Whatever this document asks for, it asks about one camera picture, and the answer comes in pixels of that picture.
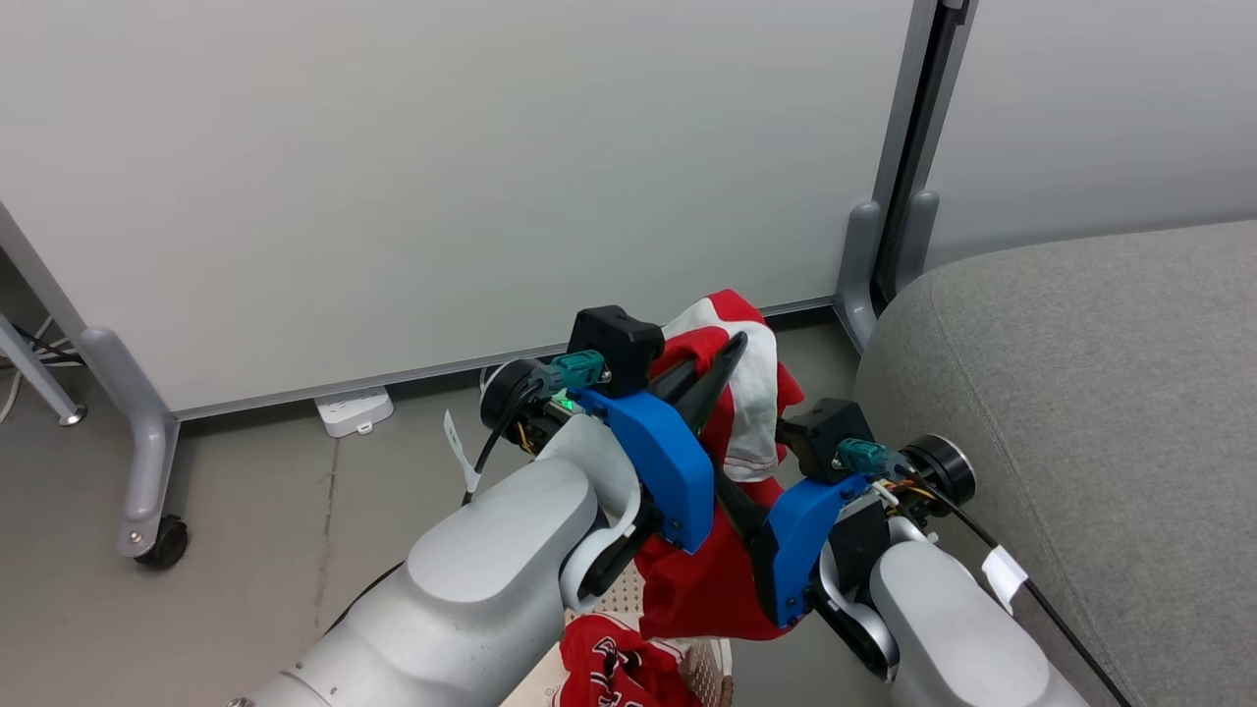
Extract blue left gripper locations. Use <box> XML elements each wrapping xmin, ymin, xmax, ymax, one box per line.
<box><xmin>569</xmin><ymin>331</ymin><xmax>749</xmax><ymax>555</ymax></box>

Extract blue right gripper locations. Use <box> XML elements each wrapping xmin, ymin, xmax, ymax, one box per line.
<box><xmin>713</xmin><ymin>468</ymin><xmax>872</xmax><ymax>630</ymax></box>

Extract red and white jersey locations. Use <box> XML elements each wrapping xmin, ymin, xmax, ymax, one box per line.
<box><xmin>633</xmin><ymin>289</ymin><xmax>808</xmax><ymax>642</ymax></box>

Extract red garment with printed logo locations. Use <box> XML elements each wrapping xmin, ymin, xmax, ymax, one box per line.
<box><xmin>559</xmin><ymin>614</ymin><xmax>704</xmax><ymax>707</ymax></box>

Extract cream perforated laundry basket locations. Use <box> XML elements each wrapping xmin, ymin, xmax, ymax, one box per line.
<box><xmin>501</xmin><ymin>562</ymin><xmax>735</xmax><ymax>707</ymax></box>

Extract grey partition foot by sofa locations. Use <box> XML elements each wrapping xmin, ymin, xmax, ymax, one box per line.
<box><xmin>833</xmin><ymin>200</ymin><xmax>887</xmax><ymax>353</ymax></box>

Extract grey narrow panel foot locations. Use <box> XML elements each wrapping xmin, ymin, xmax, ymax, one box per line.
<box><xmin>892</xmin><ymin>189</ymin><xmax>941</xmax><ymax>296</ymax></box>

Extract wide white partition panel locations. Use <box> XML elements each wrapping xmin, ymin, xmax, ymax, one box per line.
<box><xmin>0</xmin><ymin>0</ymin><xmax>920</xmax><ymax>421</ymax></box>

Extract white power strip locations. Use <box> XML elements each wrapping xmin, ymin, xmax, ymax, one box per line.
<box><xmin>313</xmin><ymin>386</ymin><xmax>395</xmax><ymax>439</ymax></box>

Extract grey fabric sofa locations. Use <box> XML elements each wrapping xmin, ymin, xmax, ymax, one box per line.
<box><xmin>851</xmin><ymin>218</ymin><xmax>1257</xmax><ymax>707</ymax></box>

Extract narrow white partition panel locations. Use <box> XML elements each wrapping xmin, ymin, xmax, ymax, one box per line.
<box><xmin>923</xmin><ymin>0</ymin><xmax>1257</xmax><ymax>268</ymax></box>

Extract black caster wheel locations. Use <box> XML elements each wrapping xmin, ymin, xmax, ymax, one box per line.
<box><xmin>135</xmin><ymin>515</ymin><xmax>191</xmax><ymax>571</ymax></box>

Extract grey partition foot with caster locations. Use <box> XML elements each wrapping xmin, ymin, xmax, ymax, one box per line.
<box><xmin>79</xmin><ymin>327</ymin><xmax>184</xmax><ymax>561</ymax></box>

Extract grey metal table leg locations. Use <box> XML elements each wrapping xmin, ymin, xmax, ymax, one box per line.
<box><xmin>0</xmin><ymin>312</ymin><xmax>88</xmax><ymax>428</ymax></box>

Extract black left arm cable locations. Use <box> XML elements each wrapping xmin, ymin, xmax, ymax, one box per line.
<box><xmin>462</xmin><ymin>350</ymin><xmax>612</xmax><ymax>508</ymax></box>

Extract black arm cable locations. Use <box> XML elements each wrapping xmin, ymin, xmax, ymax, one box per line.
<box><xmin>836</xmin><ymin>438</ymin><xmax>1135</xmax><ymax>707</ymax></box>
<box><xmin>462</xmin><ymin>350</ymin><xmax>612</xmax><ymax>508</ymax></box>

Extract white tag on cable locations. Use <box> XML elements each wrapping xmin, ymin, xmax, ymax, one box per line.
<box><xmin>981</xmin><ymin>545</ymin><xmax>1029</xmax><ymax>616</ymax></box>

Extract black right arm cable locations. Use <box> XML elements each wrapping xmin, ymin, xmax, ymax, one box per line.
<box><xmin>836</xmin><ymin>438</ymin><xmax>1135</xmax><ymax>707</ymax></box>

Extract black floor cables by table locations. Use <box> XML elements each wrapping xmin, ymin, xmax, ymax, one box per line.
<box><xmin>8</xmin><ymin>322</ymin><xmax>83</xmax><ymax>370</ymax></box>

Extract white floor cable by table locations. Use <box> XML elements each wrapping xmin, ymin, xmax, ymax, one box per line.
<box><xmin>0</xmin><ymin>316</ymin><xmax>60</xmax><ymax>425</ymax></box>

